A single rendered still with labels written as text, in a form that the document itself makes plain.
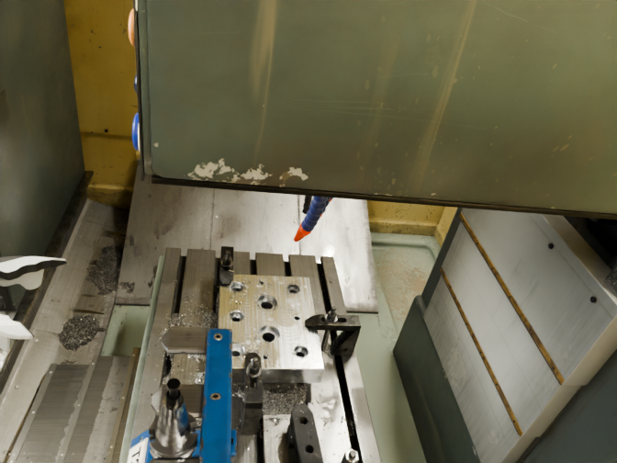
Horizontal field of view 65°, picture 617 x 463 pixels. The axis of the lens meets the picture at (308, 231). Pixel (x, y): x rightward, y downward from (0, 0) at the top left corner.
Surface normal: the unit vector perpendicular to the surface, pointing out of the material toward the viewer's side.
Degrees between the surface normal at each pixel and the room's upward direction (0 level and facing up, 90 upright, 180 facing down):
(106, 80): 90
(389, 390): 0
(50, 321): 17
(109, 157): 90
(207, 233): 23
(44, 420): 8
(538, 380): 91
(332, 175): 90
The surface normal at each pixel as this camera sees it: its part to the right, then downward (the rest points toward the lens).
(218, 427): 0.16, -0.79
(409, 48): 0.11, 0.61
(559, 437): -0.98, -0.07
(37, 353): 0.44, -0.74
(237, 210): 0.18, -0.47
